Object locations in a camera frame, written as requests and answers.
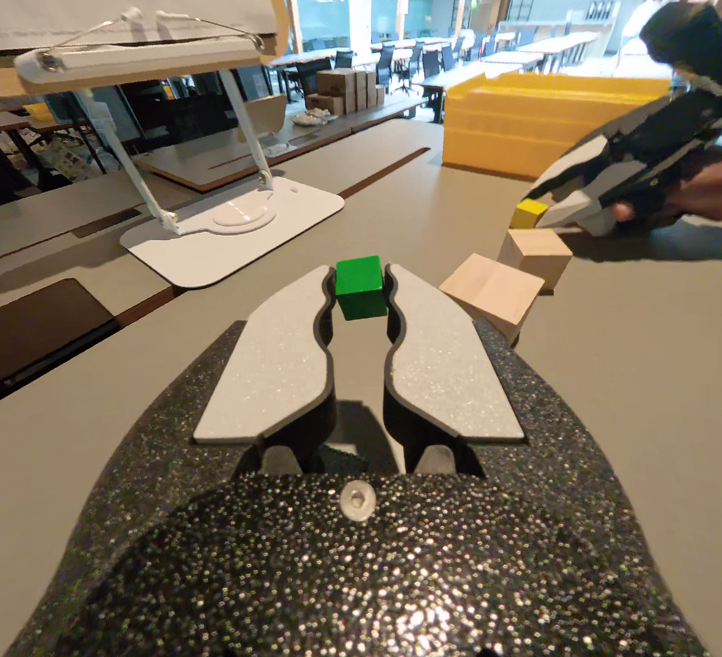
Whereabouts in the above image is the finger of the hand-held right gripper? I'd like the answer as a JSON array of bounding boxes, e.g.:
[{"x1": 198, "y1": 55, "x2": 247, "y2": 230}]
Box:
[
  {"x1": 537, "y1": 176, "x2": 604, "y2": 230},
  {"x1": 526, "y1": 136, "x2": 611, "y2": 202}
]

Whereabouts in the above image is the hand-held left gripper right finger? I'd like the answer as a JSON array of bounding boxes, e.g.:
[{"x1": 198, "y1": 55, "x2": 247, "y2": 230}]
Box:
[{"x1": 382, "y1": 263, "x2": 526, "y2": 473}]

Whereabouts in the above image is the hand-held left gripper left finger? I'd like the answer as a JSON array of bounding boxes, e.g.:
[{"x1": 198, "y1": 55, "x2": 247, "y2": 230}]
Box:
[{"x1": 192, "y1": 266, "x2": 339, "y2": 473}]

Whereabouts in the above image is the yellow wooden cube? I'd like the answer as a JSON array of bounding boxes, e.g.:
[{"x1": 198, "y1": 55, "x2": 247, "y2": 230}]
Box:
[{"x1": 509, "y1": 199, "x2": 549, "y2": 230}]

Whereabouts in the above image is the medium natural wooden cube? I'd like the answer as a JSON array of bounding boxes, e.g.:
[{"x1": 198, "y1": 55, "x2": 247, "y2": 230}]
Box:
[{"x1": 498, "y1": 228, "x2": 574, "y2": 296}]

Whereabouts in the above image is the large natural wooden cube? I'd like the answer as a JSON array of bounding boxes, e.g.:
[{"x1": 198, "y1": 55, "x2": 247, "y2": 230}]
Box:
[{"x1": 439, "y1": 252, "x2": 546, "y2": 347}]

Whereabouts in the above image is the green wooden cube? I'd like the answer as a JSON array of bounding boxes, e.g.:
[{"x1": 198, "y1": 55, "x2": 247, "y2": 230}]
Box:
[{"x1": 334, "y1": 255, "x2": 389, "y2": 322}]

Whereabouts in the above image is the person's right hand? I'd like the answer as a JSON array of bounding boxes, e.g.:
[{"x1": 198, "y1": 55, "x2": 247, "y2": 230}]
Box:
[{"x1": 612, "y1": 158, "x2": 722, "y2": 229}]

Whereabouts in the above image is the stack of yellow plastic bins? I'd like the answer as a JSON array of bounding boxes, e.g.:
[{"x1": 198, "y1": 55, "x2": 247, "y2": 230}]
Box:
[{"x1": 441, "y1": 73, "x2": 672, "y2": 179}]

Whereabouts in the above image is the white and wood document stand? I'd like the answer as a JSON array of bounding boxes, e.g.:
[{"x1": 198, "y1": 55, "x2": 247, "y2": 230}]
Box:
[{"x1": 0, "y1": 0, "x2": 346, "y2": 290}]

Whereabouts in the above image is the group of black office chairs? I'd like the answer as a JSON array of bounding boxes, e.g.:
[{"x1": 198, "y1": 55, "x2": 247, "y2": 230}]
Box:
[{"x1": 333, "y1": 39, "x2": 486, "y2": 96}]

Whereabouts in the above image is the grey desk with wooden edge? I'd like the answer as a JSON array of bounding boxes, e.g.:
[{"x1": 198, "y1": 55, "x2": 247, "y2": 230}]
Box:
[{"x1": 135, "y1": 96, "x2": 429, "y2": 192}]

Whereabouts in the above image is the stack of cardboard boxes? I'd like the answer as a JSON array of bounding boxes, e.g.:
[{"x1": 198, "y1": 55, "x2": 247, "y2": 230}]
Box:
[{"x1": 305, "y1": 68, "x2": 387, "y2": 116}]

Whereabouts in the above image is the white crumpled wrapper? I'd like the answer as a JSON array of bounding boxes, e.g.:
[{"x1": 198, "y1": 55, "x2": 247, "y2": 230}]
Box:
[{"x1": 290, "y1": 107, "x2": 339, "y2": 127}]

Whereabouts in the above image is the small wooden tablet stand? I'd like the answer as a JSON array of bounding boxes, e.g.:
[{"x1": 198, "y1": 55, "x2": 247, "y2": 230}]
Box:
[{"x1": 237, "y1": 94, "x2": 290, "y2": 158}]

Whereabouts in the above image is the grey desk with dark slot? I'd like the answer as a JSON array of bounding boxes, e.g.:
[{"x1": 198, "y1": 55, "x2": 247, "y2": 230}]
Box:
[{"x1": 0, "y1": 169, "x2": 193, "y2": 260}]

